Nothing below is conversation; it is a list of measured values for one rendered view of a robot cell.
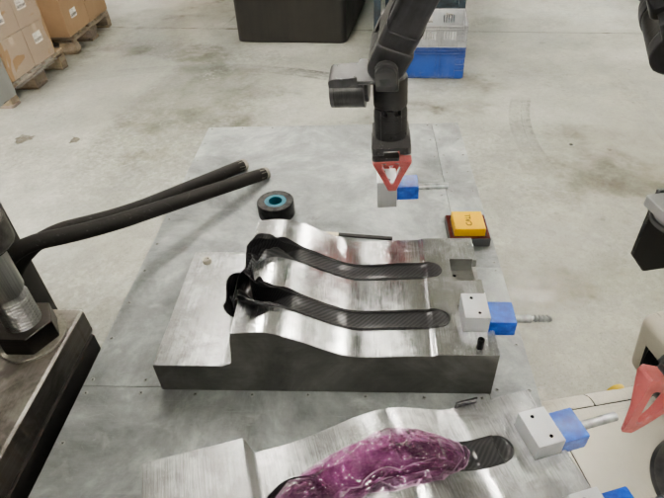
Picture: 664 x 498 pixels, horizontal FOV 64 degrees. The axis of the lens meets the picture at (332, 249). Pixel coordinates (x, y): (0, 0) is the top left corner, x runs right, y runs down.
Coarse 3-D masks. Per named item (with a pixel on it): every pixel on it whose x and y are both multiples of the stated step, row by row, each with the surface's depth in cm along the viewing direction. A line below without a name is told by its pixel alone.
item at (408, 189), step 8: (392, 168) 99; (376, 176) 97; (392, 176) 97; (408, 176) 99; (416, 176) 99; (376, 184) 96; (400, 184) 97; (408, 184) 97; (416, 184) 97; (424, 184) 98; (432, 184) 98; (440, 184) 98; (448, 184) 97; (384, 192) 97; (392, 192) 97; (400, 192) 97; (408, 192) 97; (416, 192) 97; (384, 200) 98; (392, 200) 98
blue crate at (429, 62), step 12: (420, 48) 360; (432, 48) 359; (444, 48) 358; (456, 48) 357; (420, 60) 365; (432, 60) 364; (444, 60) 363; (456, 60) 362; (408, 72) 372; (420, 72) 370; (432, 72) 369; (444, 72) 368; (456, 72) 366
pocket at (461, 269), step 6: (450, 264) 90; (456, 264) 90; (462, 264) 89; (468, 264) 89; (474, 264) 89; (456, 270) 90; (462, 270) 90; (468, 270) 90; (474, 270) 89; (456, 276) 89; (462, 276) 89; (468, 276) 89; (474, 276) 88
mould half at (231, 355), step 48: (336, 240) 93; (432, 240) 93; (192, 288) 91; (336, 288) 84; (384, 288) 85; (432, 288) 84; (480, 288) 83; (192, 336) 82; (240, 336) 73; (288, 336) 73; (336, 336) 77; (384, 336) 77; (432, 336) 76; (480, 336) 76; (192, 384) 81; (240, 384) 80; (288, 384) 80; (336, 384) 79; (384, 384) 78; (432, 384) 78; (480, 384) 77
